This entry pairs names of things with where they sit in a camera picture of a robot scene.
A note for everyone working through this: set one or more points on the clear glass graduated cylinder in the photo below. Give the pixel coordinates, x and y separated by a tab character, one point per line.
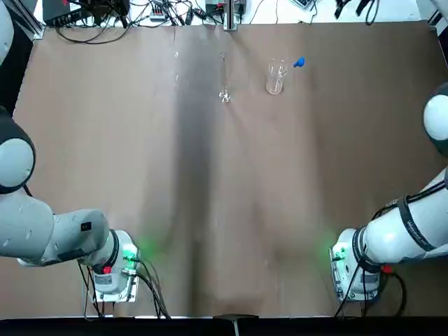
224	98

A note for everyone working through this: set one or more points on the glass pipette with blue bulb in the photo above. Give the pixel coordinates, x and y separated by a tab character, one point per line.
299	63

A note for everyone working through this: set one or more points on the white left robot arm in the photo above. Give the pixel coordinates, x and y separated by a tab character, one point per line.
31	227

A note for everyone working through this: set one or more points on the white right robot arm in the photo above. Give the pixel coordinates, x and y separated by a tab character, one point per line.
392	241

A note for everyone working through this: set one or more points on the clear glass beaker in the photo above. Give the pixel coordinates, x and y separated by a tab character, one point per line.
274	87

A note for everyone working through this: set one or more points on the black power supply box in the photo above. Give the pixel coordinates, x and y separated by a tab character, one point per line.
214	6

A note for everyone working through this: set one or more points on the USB hub with red ports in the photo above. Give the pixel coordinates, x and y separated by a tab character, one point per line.
157	13

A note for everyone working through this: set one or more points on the black adapter brick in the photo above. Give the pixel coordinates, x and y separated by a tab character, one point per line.
112	5

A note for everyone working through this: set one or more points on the black mini computer red logo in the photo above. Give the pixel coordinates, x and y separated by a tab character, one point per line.
59	14

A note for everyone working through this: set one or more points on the aluminium profile post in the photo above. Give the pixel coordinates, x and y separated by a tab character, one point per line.
231	15

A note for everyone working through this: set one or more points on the grey mount rod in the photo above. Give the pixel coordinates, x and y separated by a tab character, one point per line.
236	327

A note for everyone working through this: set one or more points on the aluminium frame post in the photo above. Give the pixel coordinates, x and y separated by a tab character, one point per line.
437	24
31	24

